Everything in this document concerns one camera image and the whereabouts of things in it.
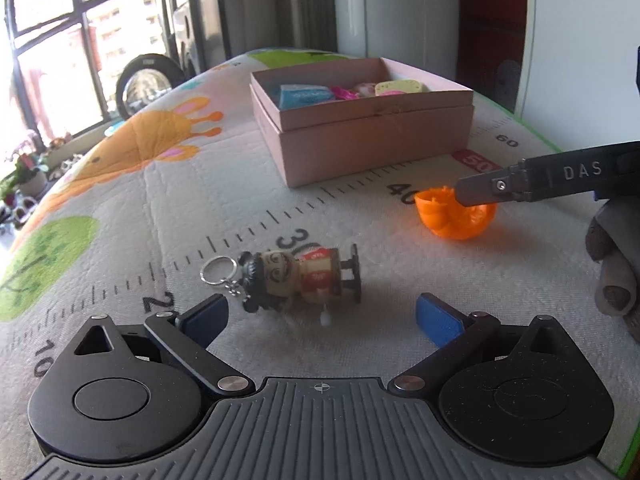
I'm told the blue and white packet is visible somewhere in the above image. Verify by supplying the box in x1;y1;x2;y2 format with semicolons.
279;84;335;110

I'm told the washing machine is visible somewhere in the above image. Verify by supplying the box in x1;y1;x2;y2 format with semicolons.
116;0;228;117

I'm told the person's right hand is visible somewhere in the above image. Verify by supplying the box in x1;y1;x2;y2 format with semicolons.
584;198;640;335

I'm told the flowering potted plant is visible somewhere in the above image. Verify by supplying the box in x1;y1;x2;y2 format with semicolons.
0;132;51;202

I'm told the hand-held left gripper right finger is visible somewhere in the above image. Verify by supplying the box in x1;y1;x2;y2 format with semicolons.
389;292;572;399

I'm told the pink cardboard box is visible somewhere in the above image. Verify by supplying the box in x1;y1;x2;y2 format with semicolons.
249;57;476;189

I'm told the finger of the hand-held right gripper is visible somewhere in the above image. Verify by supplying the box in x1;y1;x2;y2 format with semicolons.
454;161;532;208

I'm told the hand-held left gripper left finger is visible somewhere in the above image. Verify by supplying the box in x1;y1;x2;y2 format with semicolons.
74;294;257;397

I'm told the orange plastic shell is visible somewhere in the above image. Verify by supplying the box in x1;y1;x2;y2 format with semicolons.
415;186;498;242

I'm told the grey curtain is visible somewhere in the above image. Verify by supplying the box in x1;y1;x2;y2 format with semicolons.
272;0;341;56

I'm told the keychain doll figure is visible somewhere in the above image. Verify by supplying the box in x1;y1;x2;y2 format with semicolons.
200;244;363;329

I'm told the dark red wooden door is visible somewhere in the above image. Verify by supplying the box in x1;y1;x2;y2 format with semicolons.
457;0;530;111

